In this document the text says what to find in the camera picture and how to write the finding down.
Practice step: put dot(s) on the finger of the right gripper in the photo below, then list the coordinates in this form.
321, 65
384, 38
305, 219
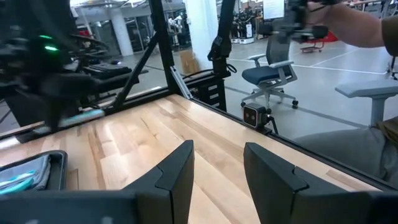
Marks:
76, 104
54, 112

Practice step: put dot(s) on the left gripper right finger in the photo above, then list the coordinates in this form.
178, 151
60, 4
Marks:
280, 193

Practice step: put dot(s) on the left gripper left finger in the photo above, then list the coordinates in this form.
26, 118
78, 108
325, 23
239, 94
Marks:
174, 186

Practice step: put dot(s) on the grey cloth napkin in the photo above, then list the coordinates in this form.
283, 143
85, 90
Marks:
42, 168

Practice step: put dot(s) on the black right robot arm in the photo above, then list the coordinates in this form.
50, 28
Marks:
31, 56

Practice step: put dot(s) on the person's forearm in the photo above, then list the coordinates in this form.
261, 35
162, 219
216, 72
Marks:
354, 28

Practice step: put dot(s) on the black serving tray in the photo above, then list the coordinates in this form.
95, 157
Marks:
59, 174

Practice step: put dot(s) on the black backlit keyboard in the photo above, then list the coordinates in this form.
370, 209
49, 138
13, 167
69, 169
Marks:
109, 71

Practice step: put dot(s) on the white round column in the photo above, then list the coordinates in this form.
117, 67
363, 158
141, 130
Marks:
121, 34

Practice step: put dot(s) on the person's leg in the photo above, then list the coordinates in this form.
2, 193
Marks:
351, 149

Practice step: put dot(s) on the black drawer cabinet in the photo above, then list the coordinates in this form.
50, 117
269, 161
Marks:
211, 93

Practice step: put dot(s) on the blue seat office chair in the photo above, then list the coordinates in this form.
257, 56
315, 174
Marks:
264, 74

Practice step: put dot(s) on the brown cardboard box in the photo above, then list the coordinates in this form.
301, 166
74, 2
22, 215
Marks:
189, 62

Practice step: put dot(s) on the person's torso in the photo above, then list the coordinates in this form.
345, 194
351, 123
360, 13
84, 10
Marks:
388, 130

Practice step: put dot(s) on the grey chair armrest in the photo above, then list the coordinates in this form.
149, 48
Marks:
373, 90

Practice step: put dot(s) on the white building pillar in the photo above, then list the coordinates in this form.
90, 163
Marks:
202, 31

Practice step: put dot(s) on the red floor cart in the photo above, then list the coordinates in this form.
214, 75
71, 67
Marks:
329, 38

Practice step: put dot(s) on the person's hand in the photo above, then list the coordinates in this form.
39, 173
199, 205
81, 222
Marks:
317, 14

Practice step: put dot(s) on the white sign board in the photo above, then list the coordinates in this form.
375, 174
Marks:
273, 9

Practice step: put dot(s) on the small black stereo camera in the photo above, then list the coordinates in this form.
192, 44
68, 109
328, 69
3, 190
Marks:
253, 115

